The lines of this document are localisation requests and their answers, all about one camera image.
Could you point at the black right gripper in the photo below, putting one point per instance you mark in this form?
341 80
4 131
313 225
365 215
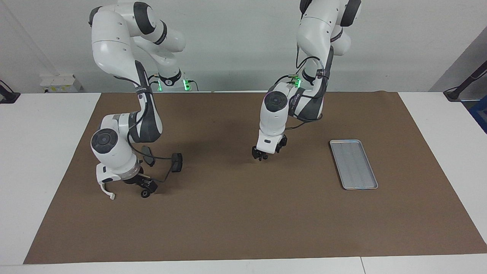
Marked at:
144 182

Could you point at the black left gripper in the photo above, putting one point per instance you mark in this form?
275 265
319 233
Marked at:
282 144

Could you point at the large black bearing gear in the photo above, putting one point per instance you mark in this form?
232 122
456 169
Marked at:
143 194

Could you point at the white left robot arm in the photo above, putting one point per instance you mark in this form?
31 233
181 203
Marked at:
315 34

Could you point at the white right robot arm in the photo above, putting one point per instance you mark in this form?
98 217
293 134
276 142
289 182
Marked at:
114 45

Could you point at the silver metal tray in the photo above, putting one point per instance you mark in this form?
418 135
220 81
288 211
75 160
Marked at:
354 163

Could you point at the long curved brake pad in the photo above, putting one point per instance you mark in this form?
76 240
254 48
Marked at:
148 156

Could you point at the short rectangular brake pad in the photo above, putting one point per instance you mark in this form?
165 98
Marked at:
177 163

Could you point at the brown table mat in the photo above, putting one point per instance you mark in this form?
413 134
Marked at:
247 213

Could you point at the black clamp stand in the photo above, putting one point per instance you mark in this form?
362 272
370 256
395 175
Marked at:
9 97

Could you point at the black angled stand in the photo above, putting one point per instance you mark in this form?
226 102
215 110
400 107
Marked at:
456 93

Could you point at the blue box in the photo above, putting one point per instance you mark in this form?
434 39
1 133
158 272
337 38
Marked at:
480 114

